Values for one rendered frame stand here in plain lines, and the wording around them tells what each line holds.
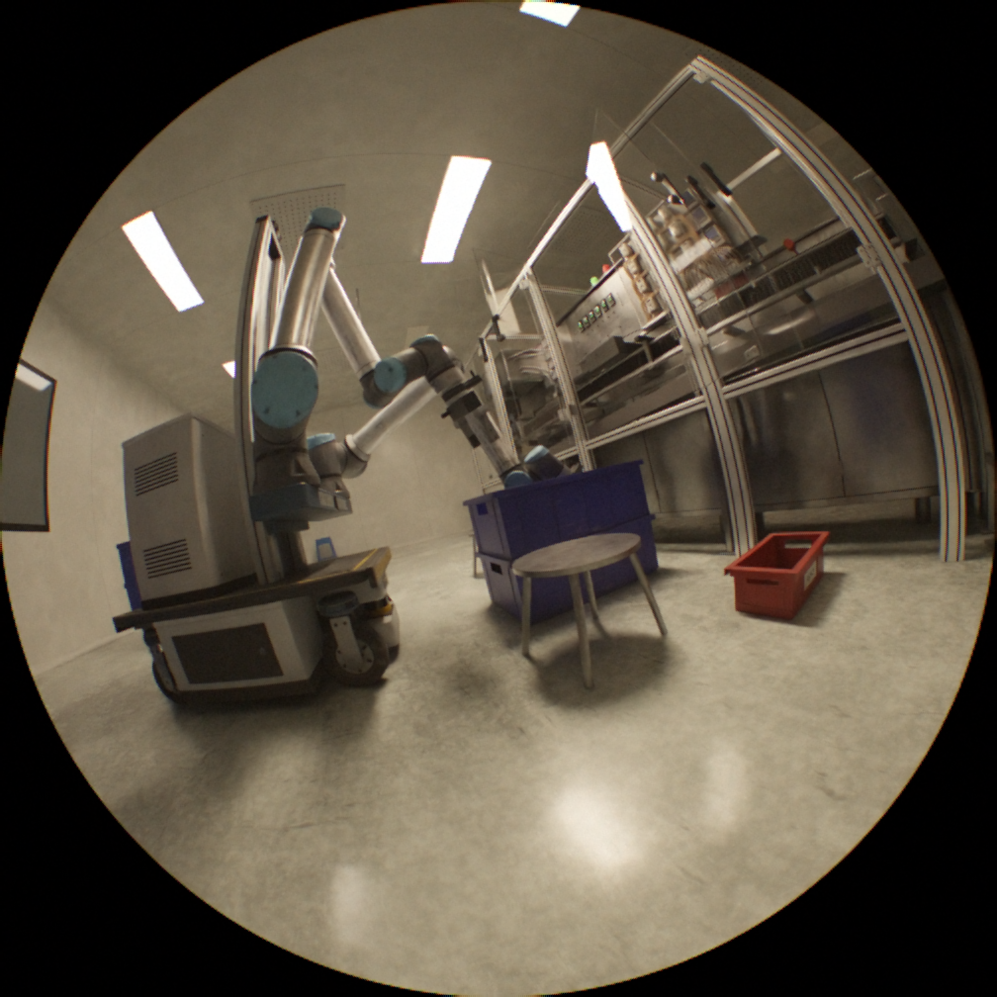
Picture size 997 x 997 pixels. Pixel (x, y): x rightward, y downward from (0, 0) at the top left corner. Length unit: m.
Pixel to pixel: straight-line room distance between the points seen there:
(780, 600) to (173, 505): 1.53
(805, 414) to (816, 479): 0.24
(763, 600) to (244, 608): 1.20
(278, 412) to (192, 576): 0.55
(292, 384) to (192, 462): 0.45
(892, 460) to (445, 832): 1.48
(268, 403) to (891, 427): 1.71
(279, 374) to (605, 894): 0.92
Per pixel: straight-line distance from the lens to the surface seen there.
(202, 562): 1.02
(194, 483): 1.03
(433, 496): 6.00
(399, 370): 0.86
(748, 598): 0.88
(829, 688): 0.65
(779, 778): 0.51
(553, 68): 2.54
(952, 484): 1.09
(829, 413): 1.40
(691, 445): 1.68
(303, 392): 0.72
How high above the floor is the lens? 0.40
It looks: level
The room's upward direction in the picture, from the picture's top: 13 degrees counter-clockwise
